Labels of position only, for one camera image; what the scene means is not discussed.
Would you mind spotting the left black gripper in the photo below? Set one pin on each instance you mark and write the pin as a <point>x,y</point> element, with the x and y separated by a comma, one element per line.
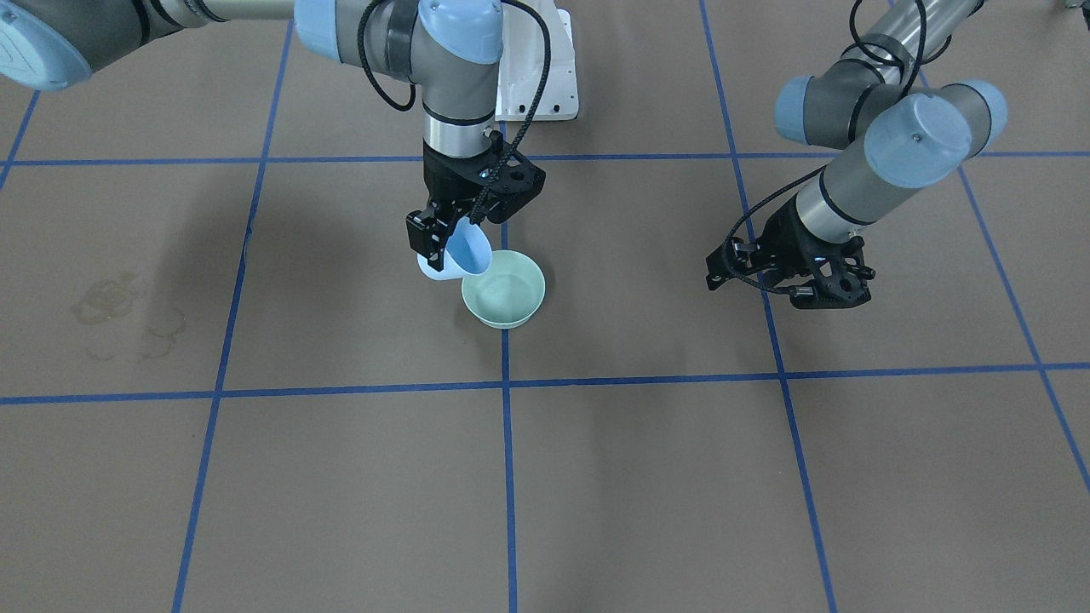
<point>785,236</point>

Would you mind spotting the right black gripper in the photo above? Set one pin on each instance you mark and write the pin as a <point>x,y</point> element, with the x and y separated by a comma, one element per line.
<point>444,176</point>

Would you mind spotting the light blue plastic cup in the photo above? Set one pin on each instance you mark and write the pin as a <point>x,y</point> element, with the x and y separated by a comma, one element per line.
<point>468,253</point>

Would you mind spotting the mint green ceramic bowl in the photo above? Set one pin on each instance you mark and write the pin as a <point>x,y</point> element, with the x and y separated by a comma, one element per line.
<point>508,293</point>

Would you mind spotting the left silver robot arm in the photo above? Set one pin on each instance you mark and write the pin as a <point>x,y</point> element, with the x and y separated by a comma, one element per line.
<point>893,138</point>

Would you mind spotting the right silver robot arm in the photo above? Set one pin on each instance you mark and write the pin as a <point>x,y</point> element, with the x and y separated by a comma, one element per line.
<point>447,52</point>

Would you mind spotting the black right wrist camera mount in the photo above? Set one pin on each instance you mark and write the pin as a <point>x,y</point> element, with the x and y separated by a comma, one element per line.
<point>519,182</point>

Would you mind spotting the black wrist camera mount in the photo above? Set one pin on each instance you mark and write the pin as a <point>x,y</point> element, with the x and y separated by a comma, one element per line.
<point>839,276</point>
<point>519,182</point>

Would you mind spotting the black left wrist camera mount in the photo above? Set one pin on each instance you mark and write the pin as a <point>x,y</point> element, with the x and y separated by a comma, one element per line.
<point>839,276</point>

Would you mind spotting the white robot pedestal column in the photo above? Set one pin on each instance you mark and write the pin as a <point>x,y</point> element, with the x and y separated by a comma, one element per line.
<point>522,61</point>

